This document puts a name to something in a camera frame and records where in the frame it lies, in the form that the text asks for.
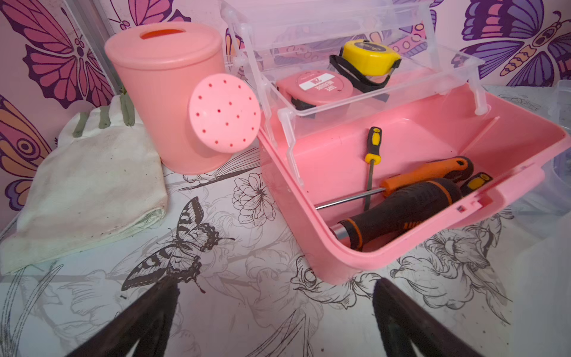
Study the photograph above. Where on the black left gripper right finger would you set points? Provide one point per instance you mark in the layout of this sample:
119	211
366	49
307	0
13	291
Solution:
405	327

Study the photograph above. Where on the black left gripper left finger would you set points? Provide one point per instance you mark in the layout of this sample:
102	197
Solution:
142	329

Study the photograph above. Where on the large black orange screwdriver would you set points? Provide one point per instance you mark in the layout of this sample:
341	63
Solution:
400	212

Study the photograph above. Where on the small yellow black screwdriver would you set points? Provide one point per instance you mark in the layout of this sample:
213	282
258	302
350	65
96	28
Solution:
373	158

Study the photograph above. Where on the pink toolbox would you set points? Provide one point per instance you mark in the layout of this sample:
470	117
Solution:
434	108

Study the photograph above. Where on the pink watering can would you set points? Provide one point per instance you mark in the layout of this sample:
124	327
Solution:
196	113

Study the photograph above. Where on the pink tape measure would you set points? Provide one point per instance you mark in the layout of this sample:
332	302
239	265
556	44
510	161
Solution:
309	89

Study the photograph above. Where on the yellow tape measure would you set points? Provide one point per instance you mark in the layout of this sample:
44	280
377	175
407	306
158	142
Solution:
367	65

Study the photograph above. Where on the orange handled screwdriver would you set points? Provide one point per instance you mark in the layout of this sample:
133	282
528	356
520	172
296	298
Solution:
457	169

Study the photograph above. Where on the yellow black tool handle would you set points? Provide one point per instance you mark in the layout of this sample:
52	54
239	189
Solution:
475	183

